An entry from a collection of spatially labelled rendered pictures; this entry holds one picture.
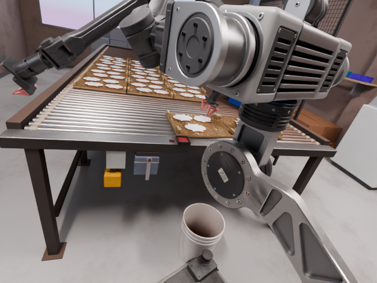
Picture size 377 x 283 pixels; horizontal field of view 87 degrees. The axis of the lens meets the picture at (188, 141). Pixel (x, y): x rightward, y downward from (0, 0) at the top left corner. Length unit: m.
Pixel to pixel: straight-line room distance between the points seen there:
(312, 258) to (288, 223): 0.08
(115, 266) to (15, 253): 0.66
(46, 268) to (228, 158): 1.47
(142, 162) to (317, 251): 0.88
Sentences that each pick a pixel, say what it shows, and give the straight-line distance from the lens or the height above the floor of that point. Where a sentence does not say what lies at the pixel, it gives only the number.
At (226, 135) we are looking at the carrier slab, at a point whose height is 0.94.
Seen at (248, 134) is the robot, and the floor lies 1.25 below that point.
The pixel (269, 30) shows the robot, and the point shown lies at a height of 1.49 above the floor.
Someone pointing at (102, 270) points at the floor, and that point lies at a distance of 1.68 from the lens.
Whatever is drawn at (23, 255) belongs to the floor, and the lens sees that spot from 1.87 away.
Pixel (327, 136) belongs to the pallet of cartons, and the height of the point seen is 0.29.
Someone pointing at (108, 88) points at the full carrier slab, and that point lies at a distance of 1.89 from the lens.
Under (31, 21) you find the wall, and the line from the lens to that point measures 7.05.
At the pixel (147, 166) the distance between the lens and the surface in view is 1.17.
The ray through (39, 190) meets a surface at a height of 0.58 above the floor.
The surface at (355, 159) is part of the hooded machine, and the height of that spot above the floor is 0.29.
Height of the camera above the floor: 1.47
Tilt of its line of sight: 28 degrees down
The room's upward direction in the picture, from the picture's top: 12 degrees clockwise
